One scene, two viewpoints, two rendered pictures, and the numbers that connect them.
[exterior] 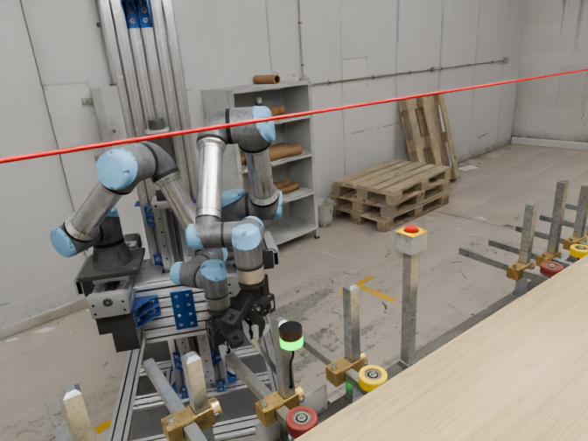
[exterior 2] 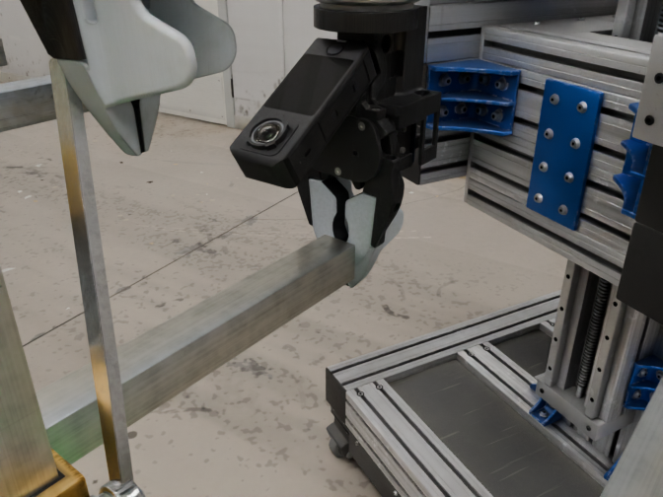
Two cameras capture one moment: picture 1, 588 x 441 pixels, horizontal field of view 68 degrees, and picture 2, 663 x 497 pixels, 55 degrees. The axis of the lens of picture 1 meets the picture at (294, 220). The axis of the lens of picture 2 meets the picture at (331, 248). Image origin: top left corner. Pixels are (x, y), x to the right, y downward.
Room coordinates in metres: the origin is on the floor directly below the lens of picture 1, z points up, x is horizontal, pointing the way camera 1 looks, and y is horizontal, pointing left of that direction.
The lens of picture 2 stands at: (1.07, -0.16, 1.08)
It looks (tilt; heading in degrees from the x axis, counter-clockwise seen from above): 27 degrees down; 73
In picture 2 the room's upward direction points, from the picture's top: straight up
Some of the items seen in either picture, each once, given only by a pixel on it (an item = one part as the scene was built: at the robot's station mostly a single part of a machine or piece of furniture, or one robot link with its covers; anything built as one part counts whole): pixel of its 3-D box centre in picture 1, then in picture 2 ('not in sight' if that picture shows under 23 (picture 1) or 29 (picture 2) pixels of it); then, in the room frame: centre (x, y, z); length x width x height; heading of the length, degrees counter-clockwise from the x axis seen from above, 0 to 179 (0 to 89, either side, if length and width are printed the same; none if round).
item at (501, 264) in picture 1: (503, 265); not in sight; (1.73, -0.91, 0.83); 0.44 x 0.03 x 0.04; 34
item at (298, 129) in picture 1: (265, 171); not in sight; (4.04, 0.24, 0.78); 0.90 x 0.45 x 1.55; 130
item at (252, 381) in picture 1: (263, 394); (91, 408); (1.02, 0.12, 0.84); 0.43 x 0.03 x 0.04; 34
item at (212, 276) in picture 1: (213, 278); not in sight; (1.23, 0.26, 1.13); 0.09 x 0.08 x 0.11; 64
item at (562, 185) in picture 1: (555, 231); not in sight; (1.83, -1.19, 0.94); 0.04 x 0.04 x 0.48; 34
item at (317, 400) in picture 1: (293, 416); not in sight; (1.03, 0.04, 0.75); 0.26 x 0.01 x 0.10; 124
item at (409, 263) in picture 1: (409, 311); not in sight; (1.28, -0.37, 0.93); 0.05 x 0.05 x 0.45; 34
